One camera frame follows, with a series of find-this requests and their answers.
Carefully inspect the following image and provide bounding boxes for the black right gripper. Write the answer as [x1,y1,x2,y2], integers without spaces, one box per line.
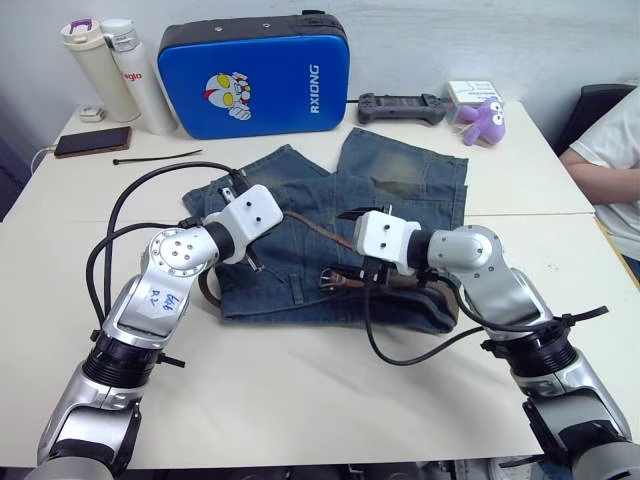
[337,205,399,291]

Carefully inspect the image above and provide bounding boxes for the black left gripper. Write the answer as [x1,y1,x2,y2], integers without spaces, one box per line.
[218,184,263,275]

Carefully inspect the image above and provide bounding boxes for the brown braided belt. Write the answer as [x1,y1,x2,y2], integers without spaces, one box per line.
[198,209,461,324]

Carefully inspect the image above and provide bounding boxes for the blue denim shorts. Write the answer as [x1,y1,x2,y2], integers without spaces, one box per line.
[181,127,470,336]

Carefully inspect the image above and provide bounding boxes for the black zip tie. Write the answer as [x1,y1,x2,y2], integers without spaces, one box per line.
[111,147,205,167]

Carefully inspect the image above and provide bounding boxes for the grey handheld game console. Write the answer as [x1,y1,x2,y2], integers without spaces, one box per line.
[356,92,448,126]

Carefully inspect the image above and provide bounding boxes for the blue cartoon print bag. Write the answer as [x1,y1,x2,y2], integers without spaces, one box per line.
[156,12,352,141]

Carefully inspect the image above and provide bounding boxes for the white water bottle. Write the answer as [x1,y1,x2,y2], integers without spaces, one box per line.
[99,18,179,137]

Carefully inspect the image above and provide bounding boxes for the smartphone in brown case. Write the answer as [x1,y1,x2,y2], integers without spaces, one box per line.
[53,125,134,160]

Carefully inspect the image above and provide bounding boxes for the purple plush octopus toy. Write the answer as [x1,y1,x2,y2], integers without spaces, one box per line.
[458,97,508,148]

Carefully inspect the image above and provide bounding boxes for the clear box white label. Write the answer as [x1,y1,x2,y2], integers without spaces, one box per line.
[444,79,504,127]

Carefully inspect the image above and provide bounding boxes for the black chair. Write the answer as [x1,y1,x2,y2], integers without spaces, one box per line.
[554,83,639,157]

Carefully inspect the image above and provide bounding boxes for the person in white shirt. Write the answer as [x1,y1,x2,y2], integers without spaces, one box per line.
[568,84,640,292]

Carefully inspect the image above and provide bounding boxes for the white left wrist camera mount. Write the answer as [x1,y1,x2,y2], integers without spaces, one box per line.
[203,184,285,265]

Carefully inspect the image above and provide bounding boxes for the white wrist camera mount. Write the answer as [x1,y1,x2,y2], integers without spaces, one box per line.
[203,184,285,265]
[350,210,423,264]

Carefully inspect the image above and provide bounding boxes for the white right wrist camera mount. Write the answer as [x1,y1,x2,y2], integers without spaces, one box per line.
[350,210,423,264]

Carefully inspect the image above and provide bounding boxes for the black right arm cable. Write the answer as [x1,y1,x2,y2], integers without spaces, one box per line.
[364,269,612,367]

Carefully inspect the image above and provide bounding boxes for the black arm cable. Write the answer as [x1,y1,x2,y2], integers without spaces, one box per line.
[364,269,612,367]
[85,162,250,346]

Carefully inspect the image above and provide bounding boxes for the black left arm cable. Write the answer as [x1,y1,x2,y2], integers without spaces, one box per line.
[85,162,250,346]

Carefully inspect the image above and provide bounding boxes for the cream thermos purple strap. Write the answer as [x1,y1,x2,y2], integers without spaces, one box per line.
[61,18,142,123]

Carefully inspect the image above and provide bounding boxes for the white phone charging cable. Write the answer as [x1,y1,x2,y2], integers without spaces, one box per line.
[29,144,59,174]

